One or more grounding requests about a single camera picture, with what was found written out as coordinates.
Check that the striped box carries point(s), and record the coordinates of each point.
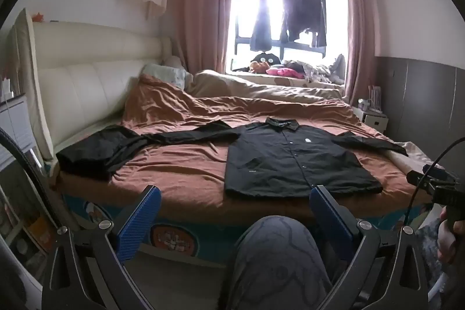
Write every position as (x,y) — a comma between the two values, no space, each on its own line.
(374,97)

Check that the small orange toy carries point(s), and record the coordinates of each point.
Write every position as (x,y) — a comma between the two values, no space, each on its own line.
(37,17)

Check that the cream padded headboard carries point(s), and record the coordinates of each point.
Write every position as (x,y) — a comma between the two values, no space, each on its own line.
(90,77)

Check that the pile of loose clothes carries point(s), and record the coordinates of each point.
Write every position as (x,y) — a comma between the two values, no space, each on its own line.
(316,70)

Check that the white dresser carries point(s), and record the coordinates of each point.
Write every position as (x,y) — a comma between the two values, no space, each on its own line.
(14,128)

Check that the white pillow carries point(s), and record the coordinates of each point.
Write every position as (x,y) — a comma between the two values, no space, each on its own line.
(172,61)

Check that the crumpled beige cloth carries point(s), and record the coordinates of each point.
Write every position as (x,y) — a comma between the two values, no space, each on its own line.
(410,154)

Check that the light blue pillow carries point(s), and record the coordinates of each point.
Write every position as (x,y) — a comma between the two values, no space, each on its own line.
(165,74)

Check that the small jar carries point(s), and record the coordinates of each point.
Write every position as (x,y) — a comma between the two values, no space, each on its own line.
(362,104)

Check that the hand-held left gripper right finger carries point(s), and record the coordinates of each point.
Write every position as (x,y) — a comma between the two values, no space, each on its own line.
(328,219)

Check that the brown plush toy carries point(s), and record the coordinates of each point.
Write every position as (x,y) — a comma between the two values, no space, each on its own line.
(258,67)

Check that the white nightstand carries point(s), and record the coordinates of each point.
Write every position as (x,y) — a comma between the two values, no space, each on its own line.
(374,121)

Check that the brown blanket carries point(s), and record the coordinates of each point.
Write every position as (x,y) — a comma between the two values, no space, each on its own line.
(189,168)

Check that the black plush toy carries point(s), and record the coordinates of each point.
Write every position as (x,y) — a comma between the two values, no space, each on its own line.
(267,58)

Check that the pink curtain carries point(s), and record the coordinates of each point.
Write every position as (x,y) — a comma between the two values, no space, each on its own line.
(203,5)
(359,34)

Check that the person's left leg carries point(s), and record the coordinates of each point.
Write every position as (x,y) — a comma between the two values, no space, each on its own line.
(276,259)

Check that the folded black garment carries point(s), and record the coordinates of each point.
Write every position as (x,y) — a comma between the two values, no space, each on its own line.
(90,154)

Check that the beige duvet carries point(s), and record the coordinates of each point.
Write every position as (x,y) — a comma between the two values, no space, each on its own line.
(254,88)

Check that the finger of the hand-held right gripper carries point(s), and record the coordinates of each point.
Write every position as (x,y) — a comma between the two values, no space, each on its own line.
(417,177)

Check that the dark patterned cloth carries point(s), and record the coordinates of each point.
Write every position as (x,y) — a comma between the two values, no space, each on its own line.
(427,244)

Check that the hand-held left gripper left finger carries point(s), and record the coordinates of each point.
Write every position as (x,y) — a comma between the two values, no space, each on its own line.
(140,223)

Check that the dark framed window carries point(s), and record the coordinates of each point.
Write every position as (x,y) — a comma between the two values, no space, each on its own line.
(238,16)

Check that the cluttered storage shelf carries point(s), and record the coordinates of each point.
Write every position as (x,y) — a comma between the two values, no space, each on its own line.
(32,230)

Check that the dark hanging garment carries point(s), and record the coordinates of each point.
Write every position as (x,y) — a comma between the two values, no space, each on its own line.
(310,16)
(261,26)
(288,12)

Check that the black button-up shirt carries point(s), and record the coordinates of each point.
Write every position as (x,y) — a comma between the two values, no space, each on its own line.
(290,157)

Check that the pink cushion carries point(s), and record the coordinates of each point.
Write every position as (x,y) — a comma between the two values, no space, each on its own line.
(283,72)

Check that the person's right hand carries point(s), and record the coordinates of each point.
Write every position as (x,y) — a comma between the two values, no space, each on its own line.
(447,241)

